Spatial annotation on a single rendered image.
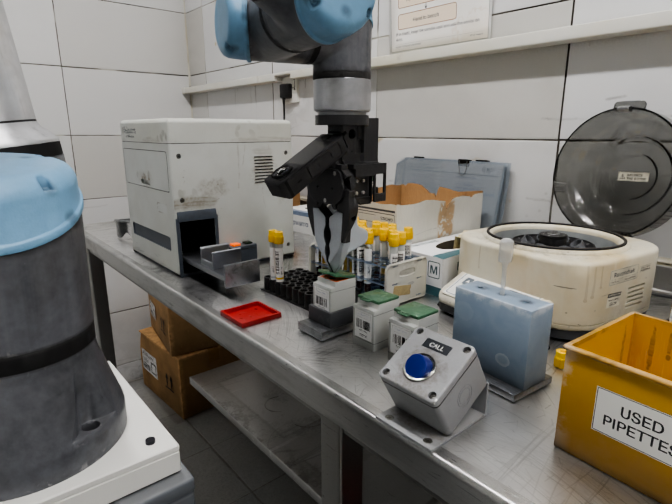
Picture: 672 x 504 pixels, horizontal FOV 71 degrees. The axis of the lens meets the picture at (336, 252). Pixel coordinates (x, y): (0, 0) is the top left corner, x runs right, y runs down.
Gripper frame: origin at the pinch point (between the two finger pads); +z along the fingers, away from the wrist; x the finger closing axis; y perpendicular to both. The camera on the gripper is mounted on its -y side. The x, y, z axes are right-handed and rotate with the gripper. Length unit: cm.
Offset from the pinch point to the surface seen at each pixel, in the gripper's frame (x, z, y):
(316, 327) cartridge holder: -0.8, 8.4, -3.1
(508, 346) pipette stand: -25.3, 4.5, 3.9
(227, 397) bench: 85, 70, 25
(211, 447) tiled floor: 99, 97, 24
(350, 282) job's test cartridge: -2.0, 2.6, 2.0
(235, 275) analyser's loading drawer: 20.8, 5.8, -3.7
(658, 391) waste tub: -40.4, 0.8, -1.8
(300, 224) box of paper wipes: 57, 7, 36
